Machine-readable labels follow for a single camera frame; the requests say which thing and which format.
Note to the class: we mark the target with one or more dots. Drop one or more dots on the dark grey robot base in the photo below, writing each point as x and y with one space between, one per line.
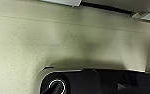
101 81

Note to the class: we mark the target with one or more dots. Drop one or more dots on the round ringed base button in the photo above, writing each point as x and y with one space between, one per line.
57 87

